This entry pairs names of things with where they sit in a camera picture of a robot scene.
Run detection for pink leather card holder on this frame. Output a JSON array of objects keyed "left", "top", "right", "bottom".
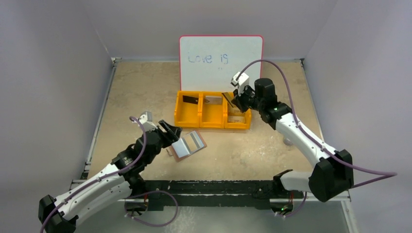
[{"left": 166, "top": 131, "right": 207, "bottom": 162}]

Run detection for gold card with black stripe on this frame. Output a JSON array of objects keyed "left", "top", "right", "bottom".
[{"left": 222, "top": 92, "right": 236, "bottom": 108}]

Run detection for black credit card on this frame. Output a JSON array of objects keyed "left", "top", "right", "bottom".
[{"left": 182, "top": 95, "right": 199, "bottom": 105}]

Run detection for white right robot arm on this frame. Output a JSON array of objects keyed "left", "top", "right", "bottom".
[{"left": 231, "top": 77, "right": 354, "bottom": 202}]

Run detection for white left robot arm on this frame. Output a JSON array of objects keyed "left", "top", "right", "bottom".
[{"left": 38, "top": 116, "right": 182, "bottom": 233}]

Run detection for cards in right bin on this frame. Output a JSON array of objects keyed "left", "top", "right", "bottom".
[{"left": 227, "top": 108, "right": 246, "bottom": 123}]

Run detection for silver card in middle bin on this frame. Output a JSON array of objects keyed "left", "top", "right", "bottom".
[{"left": 204, "top": 96, "right": 223, "bottom": 105}]

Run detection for yellow left bin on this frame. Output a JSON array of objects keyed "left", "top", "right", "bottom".
[{"left": 174, "top": 91, "right": 200, "bottom": 128}]

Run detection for yellow bin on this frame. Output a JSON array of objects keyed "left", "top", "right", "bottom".
[
  {"left": 222, "top": 92, "right": 252, "bottom": 130},
  {"left": 199, "top": 91, "right": 224, "bottom": 129},
  {"left": 174, "top": 91, "right": 200, "bottom": 128}
]

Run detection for yellow right bin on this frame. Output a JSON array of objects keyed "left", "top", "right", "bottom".
[{"left": 222, "top": 92, "right": 252, "bottom": 130}]

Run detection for yellow middle bin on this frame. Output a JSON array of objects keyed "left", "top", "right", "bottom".
[{"left": 199, "top": 91, "right": 224, "bottom": 129}]

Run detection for pink framed whiteboard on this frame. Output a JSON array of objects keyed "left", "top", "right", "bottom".
[{"left": 179, "top": 35, "right": 264, "bottom": 92}]

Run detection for small clear round container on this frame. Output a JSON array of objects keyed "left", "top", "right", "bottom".
[{"left": 283, "top": 137, "right": 293, "bottom": 146}]

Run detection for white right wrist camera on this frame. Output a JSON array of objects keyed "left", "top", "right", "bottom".
[{"left": 230, "top": 71, "right": 249, "bottom": 96}]

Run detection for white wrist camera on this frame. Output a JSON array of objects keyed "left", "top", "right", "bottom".
[
  {"left": 230, "top": 71, "right": 249, "bottom": 96},
  {"left": 138, "top": 111, "right": 157, "bottom": 132}
]

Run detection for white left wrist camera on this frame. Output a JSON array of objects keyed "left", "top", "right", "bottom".
[{"left": 138, "top": 111, "right": 157, "bottom": 132}]

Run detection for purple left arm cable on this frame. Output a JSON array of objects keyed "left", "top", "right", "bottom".
[{"left": 39, "top": 116, "right": 148, "bottom": 233}]

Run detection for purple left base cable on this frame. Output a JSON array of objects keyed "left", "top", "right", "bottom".
[{"left": 123, "top": 190, "right": 179, "bottom": 228}]

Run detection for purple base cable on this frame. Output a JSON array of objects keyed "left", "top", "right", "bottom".
[
  {"left": 123, "top": 190, "right": 179, "bottom": 228},
  {"left": 274, "top": 193, "right": 308, "bottom": 219}
]

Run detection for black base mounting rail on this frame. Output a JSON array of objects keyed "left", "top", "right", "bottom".
[{"left": 128, "top": 176, "right": 304, "bottom": 214}]

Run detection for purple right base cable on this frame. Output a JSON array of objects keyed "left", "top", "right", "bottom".
[{"left": 274, "top": 193, "right": 308, "bottom": 219}]

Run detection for aluminium frame rail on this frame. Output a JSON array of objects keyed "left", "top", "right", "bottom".
[{"left": 66, "top": 178, "right": 351, "bottom": 204}]

